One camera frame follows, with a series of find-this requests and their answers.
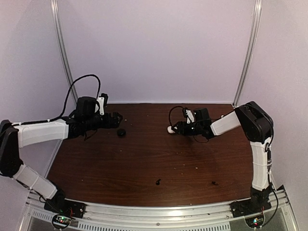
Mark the white earbud charging case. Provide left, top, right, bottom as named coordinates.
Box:
left=167, top=126, right=176, bottom=134

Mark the aluminium frame post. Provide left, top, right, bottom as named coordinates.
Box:
left=50, top=0, right=81, bottom=108
left=232, top=0, right=262, bottom=107

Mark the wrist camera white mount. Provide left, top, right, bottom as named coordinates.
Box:
left=95, top=93, right=108, bottom=116
left=182, top=108, right=195, bottom=124

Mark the front aluminium rail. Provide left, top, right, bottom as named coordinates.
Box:
left=23, top=185, right=294, bottom=231

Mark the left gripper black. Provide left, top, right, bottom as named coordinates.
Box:
left=84, top=111, right=123, bottom=131

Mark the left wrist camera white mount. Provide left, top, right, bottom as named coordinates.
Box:
left=95, top=93, right=108, bottom=116

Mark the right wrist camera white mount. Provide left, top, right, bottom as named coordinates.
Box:
left=182, top=108, right=195, bottom=124

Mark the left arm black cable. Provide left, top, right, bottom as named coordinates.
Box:
left=11, top=74, right=101, bottom=126

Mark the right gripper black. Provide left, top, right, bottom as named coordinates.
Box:
left=172, top=121, right=204, bottom=135

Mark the left circuit board with leds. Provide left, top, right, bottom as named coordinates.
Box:
left=51, top=214, right=72, bottom=229

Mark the circuit board with leds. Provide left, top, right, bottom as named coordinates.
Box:
left=245, top=215, right=265, bottom=229
left=51, top=214, right=72, bottom=229

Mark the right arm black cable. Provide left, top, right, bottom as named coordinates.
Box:
left=168, top=105, right=212, bottom=142

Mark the right aluminium frame post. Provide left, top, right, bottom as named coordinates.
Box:
left=232, top=0, right=262, bottom=107

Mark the right circuit board with leds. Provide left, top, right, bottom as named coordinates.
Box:
left=245, top=215, right=265, bottom=229

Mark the black round cap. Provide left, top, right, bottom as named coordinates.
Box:
left=116, top=128, right=127, bottom=137

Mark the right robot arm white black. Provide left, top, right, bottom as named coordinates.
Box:
left=167, top=101, right=274, bottom=213

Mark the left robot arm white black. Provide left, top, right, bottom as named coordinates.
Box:
left=0, top=93, right=123, bottom=214

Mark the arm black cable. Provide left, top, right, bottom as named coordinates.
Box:
left=168, top=105, right=212, bottom=142
left=11, top=74, right=101, bottom=126

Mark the left aluminium frame post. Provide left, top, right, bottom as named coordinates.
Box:
left=50, top=0, right=81, bottom=108

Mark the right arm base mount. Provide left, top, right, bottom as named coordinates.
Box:
left=230, top=199, right=272, bottom=218

